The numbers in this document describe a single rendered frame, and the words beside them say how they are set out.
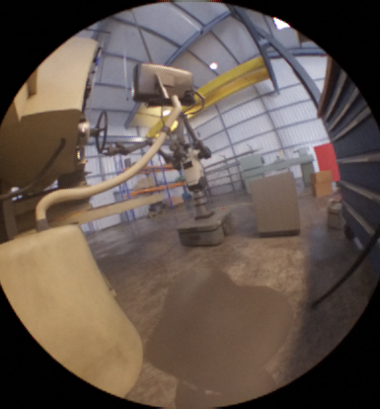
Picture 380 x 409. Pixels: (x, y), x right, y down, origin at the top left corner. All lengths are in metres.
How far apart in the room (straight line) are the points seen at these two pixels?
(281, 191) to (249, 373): 1.18
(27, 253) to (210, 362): 0.63
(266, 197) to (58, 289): 1.34
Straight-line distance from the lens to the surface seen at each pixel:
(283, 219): 1.28
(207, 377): 0.60
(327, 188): 2.84
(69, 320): 0.43
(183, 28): 8.68
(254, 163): 5.44
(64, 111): 0.67
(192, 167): 1.61
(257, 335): 0.65
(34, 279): 0.38
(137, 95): 0.69
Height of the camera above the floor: 0.58
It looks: 4 degrees down
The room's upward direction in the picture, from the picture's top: 15 degrees counter-clockwise
